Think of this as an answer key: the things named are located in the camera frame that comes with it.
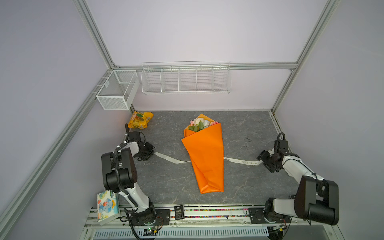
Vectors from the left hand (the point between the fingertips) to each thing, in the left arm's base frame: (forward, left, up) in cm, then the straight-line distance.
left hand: (156, 151), depth 96 cm
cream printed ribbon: (-9, -52, -2) cm, 52 cm away
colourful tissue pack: (-32, +19, +4) cm, 37 cm away
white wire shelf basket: (+39, -22, +29) cm, 53 cm away
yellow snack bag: (+25, +14, +3) cm, 29 cm away
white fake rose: (+20, -34, +2) cm, 40 cm away
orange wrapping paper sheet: (0, -33, 0) cm, 33 cm away
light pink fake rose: (+21, -24, +3) cm, 32 cm away
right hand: (-12, -66, +1) cm, 67 cm away
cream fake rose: (+19, -28, +5) cm, 34 cm away
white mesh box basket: (+37, +24, +21) cm, 50 cm away
